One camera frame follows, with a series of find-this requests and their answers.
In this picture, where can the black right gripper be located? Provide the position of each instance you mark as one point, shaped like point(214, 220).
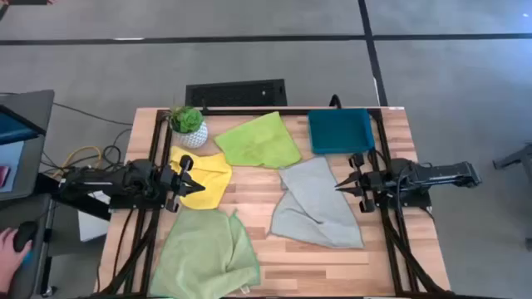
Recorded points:
point(367, 184)

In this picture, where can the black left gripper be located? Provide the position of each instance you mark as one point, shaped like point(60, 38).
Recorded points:
point(176, 182)

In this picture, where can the yellow microfiber towel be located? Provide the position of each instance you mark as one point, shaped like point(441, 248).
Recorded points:
point(212, 174)

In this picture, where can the grey waffle microfiber towel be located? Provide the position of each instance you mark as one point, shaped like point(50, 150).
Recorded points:
point(316, 207)

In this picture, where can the pale green microfiber towel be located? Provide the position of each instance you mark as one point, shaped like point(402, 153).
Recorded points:
point(199, 257)

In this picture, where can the lime green microfiber towel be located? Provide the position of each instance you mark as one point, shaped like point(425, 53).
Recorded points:
point(257, 143)

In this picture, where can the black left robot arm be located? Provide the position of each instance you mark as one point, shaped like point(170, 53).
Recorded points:
point(104, 180)

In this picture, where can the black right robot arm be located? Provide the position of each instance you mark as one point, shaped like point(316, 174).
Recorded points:
point(436, 172)

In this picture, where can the teal storage bin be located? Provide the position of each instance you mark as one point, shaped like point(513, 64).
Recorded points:
point(341, 130)

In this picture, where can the succulent in patterned white pot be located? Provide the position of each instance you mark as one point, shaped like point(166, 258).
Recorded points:
point(189, 124)

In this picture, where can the black perforated computer case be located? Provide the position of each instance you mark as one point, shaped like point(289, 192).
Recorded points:
point(232, 93)

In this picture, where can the grey chair base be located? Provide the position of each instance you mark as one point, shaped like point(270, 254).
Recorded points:
point(515, 160)

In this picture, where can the grey laptop computer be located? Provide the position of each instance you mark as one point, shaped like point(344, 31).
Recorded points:
point(29, 158)

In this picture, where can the black computer mouse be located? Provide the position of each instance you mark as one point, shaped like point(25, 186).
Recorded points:
point(26, 234)

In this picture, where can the dark grey desk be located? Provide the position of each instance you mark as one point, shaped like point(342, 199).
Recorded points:
point(37, 266)

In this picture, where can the person's hand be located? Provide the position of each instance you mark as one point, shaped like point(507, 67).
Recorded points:
point(8, 261)

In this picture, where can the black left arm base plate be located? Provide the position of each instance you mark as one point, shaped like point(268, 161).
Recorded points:
point(137, 204)

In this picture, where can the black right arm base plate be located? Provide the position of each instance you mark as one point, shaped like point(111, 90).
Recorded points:
point(420, 201)

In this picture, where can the black metal table frame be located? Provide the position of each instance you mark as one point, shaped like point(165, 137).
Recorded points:
point(249, 112)

